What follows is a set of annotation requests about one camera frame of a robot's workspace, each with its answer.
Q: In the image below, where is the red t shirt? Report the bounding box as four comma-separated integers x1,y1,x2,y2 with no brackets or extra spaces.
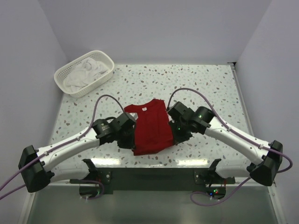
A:
124,99,174,156

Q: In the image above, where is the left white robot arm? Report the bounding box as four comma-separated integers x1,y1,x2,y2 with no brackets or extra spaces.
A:
18,112,136,193

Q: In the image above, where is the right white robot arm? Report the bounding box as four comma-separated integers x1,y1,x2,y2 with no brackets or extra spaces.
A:
166,102,283,186

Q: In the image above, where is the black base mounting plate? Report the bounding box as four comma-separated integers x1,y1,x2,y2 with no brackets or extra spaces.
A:
70,159,235,196

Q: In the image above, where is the white plastic laundry basket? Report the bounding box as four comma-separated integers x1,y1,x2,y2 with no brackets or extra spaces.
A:
54,50,114,98

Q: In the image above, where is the white cloth in basket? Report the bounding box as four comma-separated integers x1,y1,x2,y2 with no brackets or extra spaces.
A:
63,57,108,93

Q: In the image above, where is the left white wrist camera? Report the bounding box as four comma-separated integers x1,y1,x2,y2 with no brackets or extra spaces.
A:
130,113,138,120

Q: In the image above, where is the aluminium front rail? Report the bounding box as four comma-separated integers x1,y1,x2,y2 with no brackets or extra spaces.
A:
29,163,278,187

